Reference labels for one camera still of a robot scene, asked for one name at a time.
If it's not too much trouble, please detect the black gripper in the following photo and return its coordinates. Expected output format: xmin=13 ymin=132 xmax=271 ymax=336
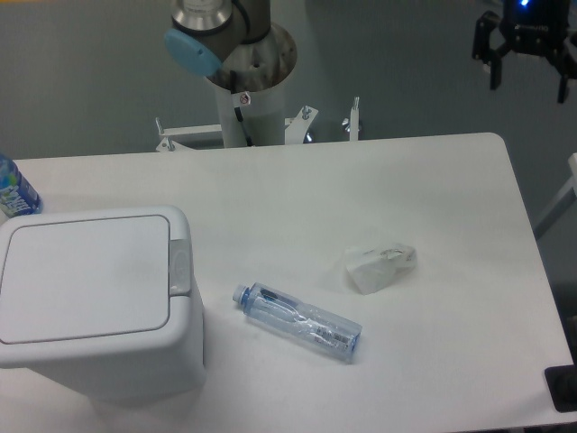
xmin=472 ymin=0 xmax=576 ymax=104

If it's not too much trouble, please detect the white push-lid trash can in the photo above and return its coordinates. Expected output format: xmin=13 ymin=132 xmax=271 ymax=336
xmin=1 ymin=206 xmax=206 ymax=400

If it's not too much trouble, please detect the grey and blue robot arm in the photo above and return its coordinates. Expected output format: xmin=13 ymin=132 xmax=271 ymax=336
xmin=164 ymin=1 xmax=576 ymax=103

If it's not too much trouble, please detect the empty clear plastic bottle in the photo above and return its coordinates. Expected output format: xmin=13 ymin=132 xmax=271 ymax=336
xmin=233 ymin=283 xmax=362 ymax=363

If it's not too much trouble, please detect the blue labelled water bottle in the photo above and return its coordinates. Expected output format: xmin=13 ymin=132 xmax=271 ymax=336
xmin=1 ymin=154 xmax=43 ymax=218

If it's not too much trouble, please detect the white frame at right edge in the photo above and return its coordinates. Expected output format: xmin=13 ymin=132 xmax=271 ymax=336
xmin=533 ymin=153 xmax=576 ymax=240

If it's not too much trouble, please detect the black table clamp mount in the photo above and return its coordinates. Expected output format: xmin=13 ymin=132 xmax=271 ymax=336
xmin=545 ymin=364 xmax=576 ymax=413

